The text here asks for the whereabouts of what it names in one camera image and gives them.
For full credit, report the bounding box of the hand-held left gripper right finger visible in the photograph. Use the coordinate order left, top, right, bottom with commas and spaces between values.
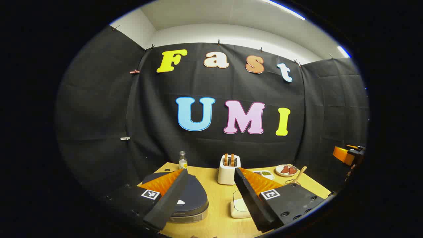
234, 167, 327, 233

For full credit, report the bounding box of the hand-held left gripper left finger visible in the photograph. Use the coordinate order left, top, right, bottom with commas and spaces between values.
101, 169, 189, 232

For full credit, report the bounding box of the dark grey rice cooker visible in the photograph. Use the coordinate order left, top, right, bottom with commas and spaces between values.
141, 171, 210, 224

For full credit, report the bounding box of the wooden spoon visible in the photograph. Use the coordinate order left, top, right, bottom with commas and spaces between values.
292, 166, 307, 185

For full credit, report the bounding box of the white divided dish of beans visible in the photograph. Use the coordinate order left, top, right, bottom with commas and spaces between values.
252, 170, 275, 181

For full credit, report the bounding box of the white toaster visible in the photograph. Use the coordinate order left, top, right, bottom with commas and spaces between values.
217, 154, 241, 185

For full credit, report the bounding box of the white round plate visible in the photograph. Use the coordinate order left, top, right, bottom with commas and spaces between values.
275, 164, 300, 178

